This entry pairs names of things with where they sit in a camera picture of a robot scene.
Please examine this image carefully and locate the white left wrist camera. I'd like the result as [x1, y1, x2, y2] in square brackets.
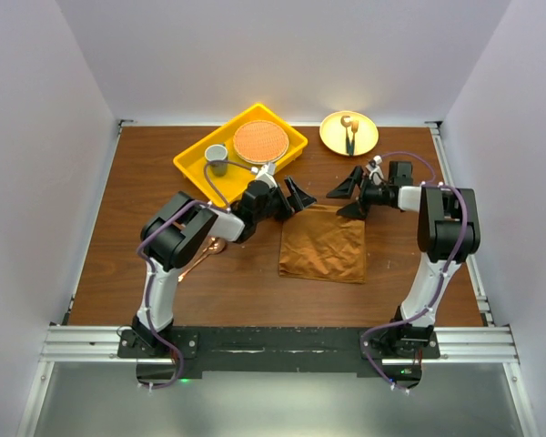
[255, 162, 278, 188]

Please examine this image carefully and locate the rose gold spoon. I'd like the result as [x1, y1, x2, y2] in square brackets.
[178, 240, 228, 282]

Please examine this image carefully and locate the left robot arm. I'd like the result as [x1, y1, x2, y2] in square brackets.
[132, 177, 317, 357]

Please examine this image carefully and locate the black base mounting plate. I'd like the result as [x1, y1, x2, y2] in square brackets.
[117, 327, 441, 388]

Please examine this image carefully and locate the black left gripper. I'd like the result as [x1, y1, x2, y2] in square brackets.
[253, 176, 315, 223]

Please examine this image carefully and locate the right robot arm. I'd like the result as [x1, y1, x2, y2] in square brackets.
[327, 156, 480, 358]

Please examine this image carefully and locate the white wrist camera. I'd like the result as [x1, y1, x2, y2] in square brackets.
[366, 156, 384, 185]
[255, 162, 278, 188]

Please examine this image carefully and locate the yellow plastic tray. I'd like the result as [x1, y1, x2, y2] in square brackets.
[173, 103, 308, 208]

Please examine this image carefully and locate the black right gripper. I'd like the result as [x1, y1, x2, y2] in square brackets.
[328, 167, 392, 220]

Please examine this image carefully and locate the woven round coaster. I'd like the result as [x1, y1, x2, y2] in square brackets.
[233, 120, 289, 164]

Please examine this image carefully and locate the wooden fork green handle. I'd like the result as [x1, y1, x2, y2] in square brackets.
[349, 119, 359, 156]

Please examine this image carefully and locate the grey ceramic cup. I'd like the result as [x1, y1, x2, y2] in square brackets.
[205, 144, 228, 177]

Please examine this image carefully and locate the yellow round plate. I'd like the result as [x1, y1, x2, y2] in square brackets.
[319, 110, 379, 157]

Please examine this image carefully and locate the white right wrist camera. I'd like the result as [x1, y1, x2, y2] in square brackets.
[366, 156, 384, 185]

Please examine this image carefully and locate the brown cloth napkin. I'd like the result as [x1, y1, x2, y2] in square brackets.
[278, 205, 367, 284]

